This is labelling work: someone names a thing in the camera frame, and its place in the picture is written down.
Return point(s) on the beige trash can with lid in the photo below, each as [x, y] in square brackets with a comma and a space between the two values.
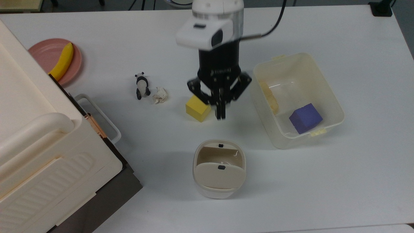
[220, 181]

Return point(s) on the black pole stand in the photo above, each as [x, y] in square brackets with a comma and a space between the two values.
[381, 9]

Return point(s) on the purple foam cube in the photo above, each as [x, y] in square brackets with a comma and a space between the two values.
[305, 119]

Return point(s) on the yellow toy banana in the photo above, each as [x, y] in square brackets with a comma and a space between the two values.
[63, 63]

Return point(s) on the yellow wooden table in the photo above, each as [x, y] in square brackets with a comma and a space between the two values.
[19, 4]

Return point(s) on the crumpled white paper ball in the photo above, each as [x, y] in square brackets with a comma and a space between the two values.
[160, 95]

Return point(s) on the white plastic storage bin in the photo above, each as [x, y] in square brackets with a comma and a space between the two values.
[326, 90]

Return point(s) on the pink plate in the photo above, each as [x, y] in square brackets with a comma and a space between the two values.
[43, 55]

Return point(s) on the black and white panda toy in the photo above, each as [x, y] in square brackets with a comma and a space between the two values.
[141, 84]

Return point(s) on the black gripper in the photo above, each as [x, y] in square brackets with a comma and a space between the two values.
[220, 64]

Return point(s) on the cream plastic cabinet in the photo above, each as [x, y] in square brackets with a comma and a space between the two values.
[38, 155]

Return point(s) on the yellow foam cube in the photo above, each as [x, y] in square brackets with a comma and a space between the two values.
[196, 108]

